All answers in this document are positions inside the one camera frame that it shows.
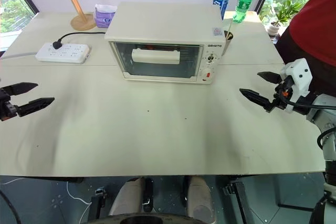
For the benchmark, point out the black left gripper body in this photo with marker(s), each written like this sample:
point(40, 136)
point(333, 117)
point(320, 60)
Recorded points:
point(5, 108)

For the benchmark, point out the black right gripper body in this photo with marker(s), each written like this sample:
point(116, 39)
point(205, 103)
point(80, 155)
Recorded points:
point(279, 101)

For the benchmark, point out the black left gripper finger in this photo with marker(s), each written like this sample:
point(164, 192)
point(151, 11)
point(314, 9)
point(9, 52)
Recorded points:
point(34, 105)
point(23, 87)

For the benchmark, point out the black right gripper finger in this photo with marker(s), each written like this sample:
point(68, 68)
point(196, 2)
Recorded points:
point(271, 77)
point(256, 98)

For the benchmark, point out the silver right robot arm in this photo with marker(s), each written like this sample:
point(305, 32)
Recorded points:
point(324, 119)

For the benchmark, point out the white toaster oven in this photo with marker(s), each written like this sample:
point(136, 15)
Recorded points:
point(162, 22)

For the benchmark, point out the white power strip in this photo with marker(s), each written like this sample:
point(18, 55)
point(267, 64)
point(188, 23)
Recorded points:
point(63, 53)

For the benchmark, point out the clear cup with brown contents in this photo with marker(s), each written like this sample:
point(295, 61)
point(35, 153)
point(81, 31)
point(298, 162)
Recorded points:
point(228, 43)

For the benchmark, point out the potted green plant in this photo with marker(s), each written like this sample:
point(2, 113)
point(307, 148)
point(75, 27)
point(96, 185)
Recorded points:
point(284, 11)

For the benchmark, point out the person in red shirt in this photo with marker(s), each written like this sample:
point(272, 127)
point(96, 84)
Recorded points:
point(315, 19)

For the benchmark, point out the green soda bottle yellow cap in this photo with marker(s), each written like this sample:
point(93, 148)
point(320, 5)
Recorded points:
point(243, 3)

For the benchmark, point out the wooden branch rack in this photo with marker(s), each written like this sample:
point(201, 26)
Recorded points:
point(78, 11)

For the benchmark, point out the purple tissue pack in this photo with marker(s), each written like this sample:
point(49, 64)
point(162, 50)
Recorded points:
point(105, 16)

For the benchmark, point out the beige rounded robot leg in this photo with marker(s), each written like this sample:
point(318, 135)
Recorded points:
point(200, 197)
point(127, 197)

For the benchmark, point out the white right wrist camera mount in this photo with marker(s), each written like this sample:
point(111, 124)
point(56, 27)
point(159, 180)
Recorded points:
point(299, 77)

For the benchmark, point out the black table leg bracket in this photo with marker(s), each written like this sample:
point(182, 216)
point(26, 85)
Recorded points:
point(99, 200)
point(236, 197)

